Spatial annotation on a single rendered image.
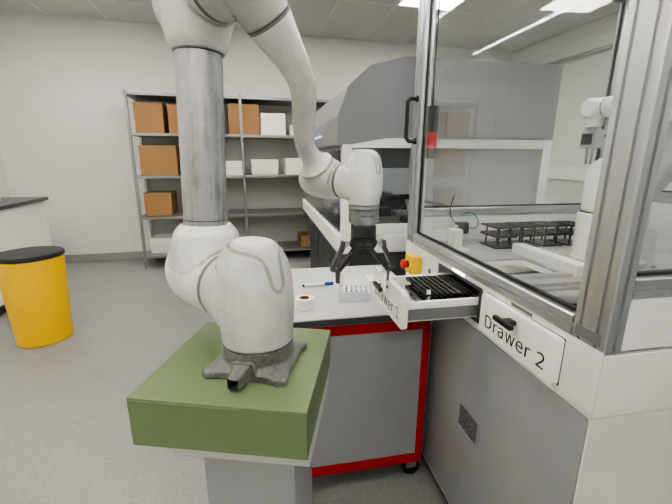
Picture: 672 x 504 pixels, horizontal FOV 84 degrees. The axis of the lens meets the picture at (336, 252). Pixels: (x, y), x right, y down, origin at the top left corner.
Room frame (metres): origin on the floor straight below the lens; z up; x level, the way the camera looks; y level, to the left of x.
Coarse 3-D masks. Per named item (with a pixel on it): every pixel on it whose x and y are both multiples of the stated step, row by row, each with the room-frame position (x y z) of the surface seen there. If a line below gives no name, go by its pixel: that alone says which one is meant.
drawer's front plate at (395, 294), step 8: (376, 272) 1.24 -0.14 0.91; (376, 280) 1.24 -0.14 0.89; (392, 280) 1.12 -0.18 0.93; (392, 288) 1.08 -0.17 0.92; (400, 288) 1.04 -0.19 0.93; (376, 296) 1.23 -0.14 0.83; (384, 296) 1.15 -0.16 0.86; (392, 296) 1.07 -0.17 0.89; (400, 296) 1.01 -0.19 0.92; (408, 296) 0.99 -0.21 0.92; (384, 304) 1.15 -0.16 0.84; (392, 304) 1.07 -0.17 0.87; (400, 304) 1.01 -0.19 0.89; (392, 312) 1.07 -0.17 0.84; (400, 312) 1.00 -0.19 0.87; (400, 320) 1.00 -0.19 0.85; (400, 328) 1.00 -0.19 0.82
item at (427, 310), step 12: (396, 276) 1.26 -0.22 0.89; (408, 276) 1.27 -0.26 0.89; (432, 300) 1.03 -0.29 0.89; (444, 300) 1.03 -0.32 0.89; (456, 300) 1.04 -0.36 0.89; (468, 300) 1.05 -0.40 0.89; (408, 312) 1.01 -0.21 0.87; (420, 312) 1.02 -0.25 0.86; (432, 312) 1.02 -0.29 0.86; (444, 312) 1.03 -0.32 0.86; (456, 312) 1.04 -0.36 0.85; (468, 312) 1.05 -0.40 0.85
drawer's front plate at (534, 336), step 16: (496, 304) 0.94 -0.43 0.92; (480, 320) 1.00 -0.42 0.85; (528, 320) 0.82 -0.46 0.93; (496, 336) 0.92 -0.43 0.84; (512, 336) 0.86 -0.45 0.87; (528, 336) 0.81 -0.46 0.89; (544, 336) 0.76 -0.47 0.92; (512, 352) 0.85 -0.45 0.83; (528, 352) 0.80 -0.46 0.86; (544, 352) 0.75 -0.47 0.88; (560, 352) 0.72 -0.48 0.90; (544, 368) 0.75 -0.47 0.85
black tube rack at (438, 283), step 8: (416, 280) 1.20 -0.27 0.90; (424, 280) 1.20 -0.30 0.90; (432, 280) 1.21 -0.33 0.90; (440, 280) 1.20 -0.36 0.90; (448, 280) 1.20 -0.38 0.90; (456, 280) 1.21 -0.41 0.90; (408, 288) 1.21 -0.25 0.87; (416, 288) 1.21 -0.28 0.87; (432, 288) 1.13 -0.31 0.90; (440, 288) 1.13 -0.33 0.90; (448, 288) 1.12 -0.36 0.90; (456, 288) 1.13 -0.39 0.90; (464, 288) 1.13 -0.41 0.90; (472, 288) 1.12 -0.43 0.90; (416, 296) 1.14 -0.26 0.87; (424, 296) 1.13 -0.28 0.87; (432, 296) 1.13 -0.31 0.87; (440, 296) 1.13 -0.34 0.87; (448, 296) 1.14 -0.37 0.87; (456, 296) 1.10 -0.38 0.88; (464, 296) 1.13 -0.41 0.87; (472, 296) 1.14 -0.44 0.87
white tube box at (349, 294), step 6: (348, 288) 1.41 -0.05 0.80; (354, 288) 1.41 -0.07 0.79; (348, 294) 1.36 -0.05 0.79; (354, 294) 1.36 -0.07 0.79; (360, 294) 1.36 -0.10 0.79; (366, 294) 1.36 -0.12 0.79; (342, 300) 1.36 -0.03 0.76; (348, 300) 1.36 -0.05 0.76; (354, 300) 1.36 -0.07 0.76; (360, 300) 1.36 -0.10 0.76; (366, 300) 1.36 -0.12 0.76
